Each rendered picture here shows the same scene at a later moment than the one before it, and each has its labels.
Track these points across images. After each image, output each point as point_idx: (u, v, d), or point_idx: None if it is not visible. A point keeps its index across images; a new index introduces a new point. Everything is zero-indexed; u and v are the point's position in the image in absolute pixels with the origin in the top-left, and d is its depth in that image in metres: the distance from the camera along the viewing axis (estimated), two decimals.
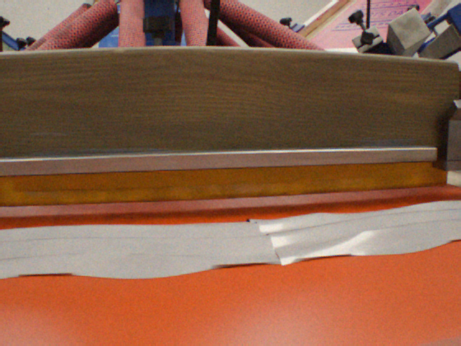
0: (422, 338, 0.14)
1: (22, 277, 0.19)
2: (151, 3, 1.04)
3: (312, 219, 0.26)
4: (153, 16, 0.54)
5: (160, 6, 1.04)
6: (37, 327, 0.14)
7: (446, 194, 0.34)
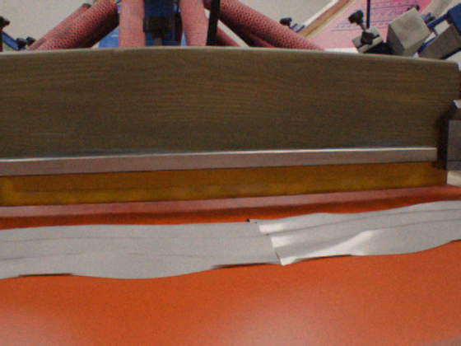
0: (422, 338, 0.14)
1: (22, 277, 0.19)
2: (151, 3, 1.04)
3: (312, 219, 0.26)
4: (153, 16, 0.54)
5: (160, 6, 1.04)
6: (37, 327, 0.14)
7: (446, 194, 0.34)
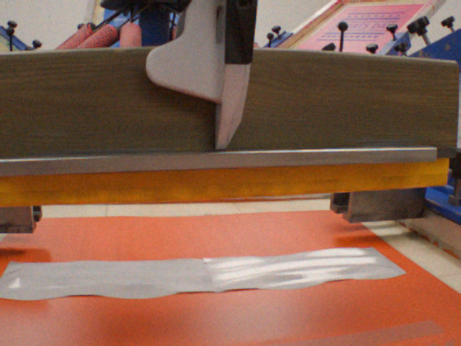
0: (272, 342, 0.29)
1: (70, 296, 0.34)
2: (148, 26, 1.17)
3: (242, 261, 0.41)
4: None
5: (155, 29, 1.18)
6: (85, 326, 0.30)
7: (353, 236, 0.50)
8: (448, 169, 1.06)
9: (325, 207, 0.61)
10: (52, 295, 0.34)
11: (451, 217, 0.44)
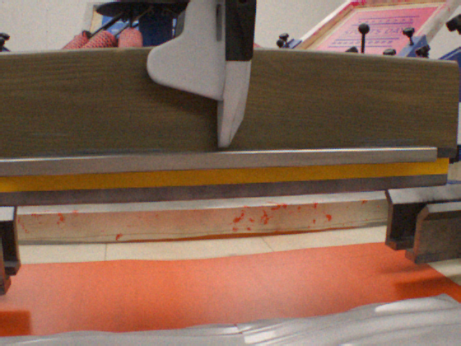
0: None
1: None
2: (149, 33, 1.07)
3: (290, 327, 0.30)
4: None
5: (158, 35, 1.07)
6: None
7: (416, 278, 0.38)
8: None
9: (371, 238, 0.50)
10: None
11: None
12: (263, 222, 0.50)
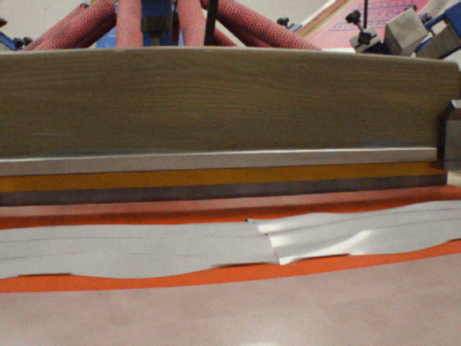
0: None
1: (21, 277, 0.19)
2: (148, 4, 1.04)
3: (310, 219, 0.26)
4: (151, 16, 0.54)
5: (157, 6, 1.04)
6: (37, 327, 0.14)
7: (444, 194, 0.35)
8: None
9: None
10: None
11: None
12: None
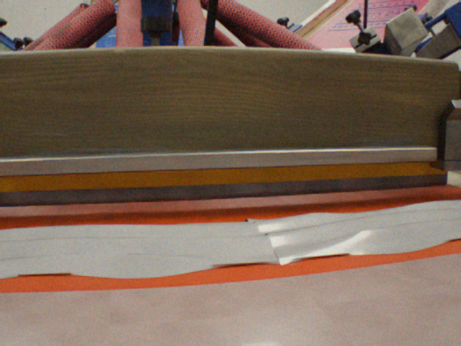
0: None
1: (21, 277, 0.19)
2: (148, 4, 1.04)
3: (310, 219, 0.26)
4: (151, 16, 0.54)
5: (157, 6, 1.04)
6: (37, 327, 0.14)
7: (444, 194, 0.35)
8: None
9: None
10: None
11: None
12: None
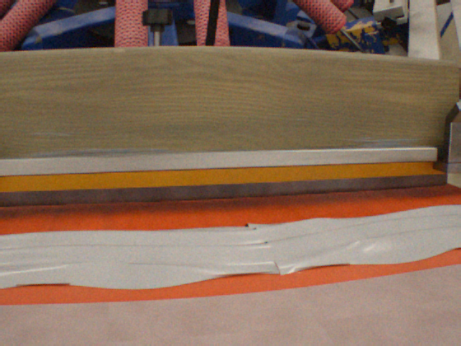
0: None
1: (20, 287, 0.18)
2: None
3: (311, 225, 0.26)
4: (152, 9, 0.53)
5: None
6: (34, 343, 0.14)
7: (446, 195, 0.34)
8: None
9: None
10: None
11: None
12: None
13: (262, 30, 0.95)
